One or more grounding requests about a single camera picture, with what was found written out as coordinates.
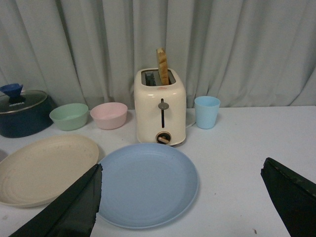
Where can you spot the green plastic bowl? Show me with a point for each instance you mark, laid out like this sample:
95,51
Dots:
70,117

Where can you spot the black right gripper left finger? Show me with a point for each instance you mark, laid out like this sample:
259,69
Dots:
72,214

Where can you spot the light blue plastic cup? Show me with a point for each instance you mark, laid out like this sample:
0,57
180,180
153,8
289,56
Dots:
206,110

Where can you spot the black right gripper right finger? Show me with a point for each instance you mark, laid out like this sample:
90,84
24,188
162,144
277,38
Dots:
293,196

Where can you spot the light blue plastic plate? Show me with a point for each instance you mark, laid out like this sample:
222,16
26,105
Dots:
146,185

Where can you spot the grey curtain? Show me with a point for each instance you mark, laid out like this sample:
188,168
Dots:
244,52

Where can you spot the pink plastic bowl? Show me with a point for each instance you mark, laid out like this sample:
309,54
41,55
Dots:
109,116

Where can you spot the toast slice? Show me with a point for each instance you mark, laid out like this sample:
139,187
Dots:
162,66

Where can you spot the cream two-slot toaster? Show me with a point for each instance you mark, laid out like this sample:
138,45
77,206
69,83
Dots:
160,109

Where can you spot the glass pot lid blue knob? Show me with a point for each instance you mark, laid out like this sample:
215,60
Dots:
16,100

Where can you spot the dark blue cooking pot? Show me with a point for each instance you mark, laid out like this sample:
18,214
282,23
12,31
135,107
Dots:
27,122

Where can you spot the beige plastic plate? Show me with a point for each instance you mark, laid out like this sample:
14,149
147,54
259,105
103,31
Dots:
41,171

